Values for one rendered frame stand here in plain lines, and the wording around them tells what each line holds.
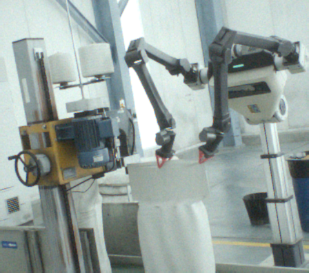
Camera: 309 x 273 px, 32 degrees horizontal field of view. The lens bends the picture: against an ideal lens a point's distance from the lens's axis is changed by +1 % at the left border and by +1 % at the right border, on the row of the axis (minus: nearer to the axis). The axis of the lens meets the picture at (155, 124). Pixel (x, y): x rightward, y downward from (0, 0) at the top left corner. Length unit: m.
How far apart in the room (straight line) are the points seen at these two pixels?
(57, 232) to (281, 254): 1.27
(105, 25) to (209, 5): 3.25
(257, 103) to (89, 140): 0.95
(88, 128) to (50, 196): 0.41
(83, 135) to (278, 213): 1.22
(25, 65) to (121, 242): 1.41
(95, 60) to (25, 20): 5.40
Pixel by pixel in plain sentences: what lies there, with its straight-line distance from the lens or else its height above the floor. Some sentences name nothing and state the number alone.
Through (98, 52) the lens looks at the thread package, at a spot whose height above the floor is 1.64.
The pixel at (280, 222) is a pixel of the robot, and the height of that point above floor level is 0.56.
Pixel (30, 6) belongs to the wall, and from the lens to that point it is 8.15.
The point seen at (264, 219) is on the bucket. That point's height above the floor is 0.05.
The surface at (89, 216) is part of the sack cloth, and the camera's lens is 3.15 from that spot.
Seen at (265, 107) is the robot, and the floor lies 1.22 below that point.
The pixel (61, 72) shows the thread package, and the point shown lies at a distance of 2.85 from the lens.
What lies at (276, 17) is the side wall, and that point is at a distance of 11.16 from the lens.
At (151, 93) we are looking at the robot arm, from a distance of 2.64.
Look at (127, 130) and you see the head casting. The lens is 3.03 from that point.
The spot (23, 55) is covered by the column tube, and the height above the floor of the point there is 1.68.
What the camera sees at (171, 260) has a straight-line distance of 2.81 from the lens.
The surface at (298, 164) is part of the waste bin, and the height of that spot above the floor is 0.61.
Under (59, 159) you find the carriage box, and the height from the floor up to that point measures 1.15.
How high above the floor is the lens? 1.38
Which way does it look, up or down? 3 degrees down
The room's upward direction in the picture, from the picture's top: 10 degrees counter-clockwise
